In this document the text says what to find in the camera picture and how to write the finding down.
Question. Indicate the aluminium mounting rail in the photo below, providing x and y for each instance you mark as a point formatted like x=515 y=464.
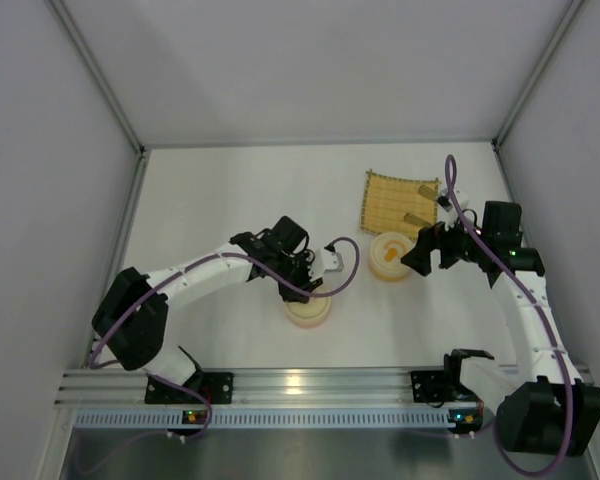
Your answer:
x=252 y=387

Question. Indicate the bamboo sushi mat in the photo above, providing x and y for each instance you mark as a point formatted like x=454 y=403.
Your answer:
x=385 y=201

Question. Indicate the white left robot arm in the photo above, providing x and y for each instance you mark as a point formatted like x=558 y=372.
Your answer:
x=137 y=317

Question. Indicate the slotted cable duct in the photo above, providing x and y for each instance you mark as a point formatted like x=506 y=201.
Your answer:
x=278 y=418

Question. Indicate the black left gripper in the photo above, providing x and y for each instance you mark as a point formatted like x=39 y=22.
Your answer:
x=296 y=279

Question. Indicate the cream lid with pink ring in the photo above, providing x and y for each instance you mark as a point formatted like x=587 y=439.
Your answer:
x=313 y=305

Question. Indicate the pink lunch box bowl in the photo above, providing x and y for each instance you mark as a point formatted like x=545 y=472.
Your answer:
x=307 y=321

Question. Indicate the left aluminium frame post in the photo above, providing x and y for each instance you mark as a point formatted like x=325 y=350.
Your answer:
x=77 y=40

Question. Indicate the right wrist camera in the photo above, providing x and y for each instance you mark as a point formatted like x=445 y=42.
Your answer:
x=453 y=202

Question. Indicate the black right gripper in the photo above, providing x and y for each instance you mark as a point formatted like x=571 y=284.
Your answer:
x=440 y=246

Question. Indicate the cream plain lid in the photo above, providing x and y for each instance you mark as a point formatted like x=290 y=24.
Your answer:
x=389 y=247

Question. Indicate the metal tongs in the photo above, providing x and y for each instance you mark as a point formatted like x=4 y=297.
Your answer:
x=422 y=210

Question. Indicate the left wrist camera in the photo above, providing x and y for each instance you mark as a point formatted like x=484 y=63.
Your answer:
x=330 y=259

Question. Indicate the right aluminium frame post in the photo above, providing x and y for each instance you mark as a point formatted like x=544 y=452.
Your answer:
x=539 y=68

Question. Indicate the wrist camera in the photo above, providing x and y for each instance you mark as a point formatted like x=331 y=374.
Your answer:
x=330 y=259
x=453 y=202

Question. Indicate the orange lunch box bowl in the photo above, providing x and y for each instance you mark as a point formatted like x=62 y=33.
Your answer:
x=389 y=272

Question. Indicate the aluminium frame post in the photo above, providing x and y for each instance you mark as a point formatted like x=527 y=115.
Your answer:
x=77 y=40
x=539 y=68

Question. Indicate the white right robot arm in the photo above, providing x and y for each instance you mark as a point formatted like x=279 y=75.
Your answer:
x=547 y=408

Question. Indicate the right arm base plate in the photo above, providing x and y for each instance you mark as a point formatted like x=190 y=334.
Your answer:
x=437 y=388

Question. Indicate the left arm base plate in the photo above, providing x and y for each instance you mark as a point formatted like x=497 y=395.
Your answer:
x=214 y=387

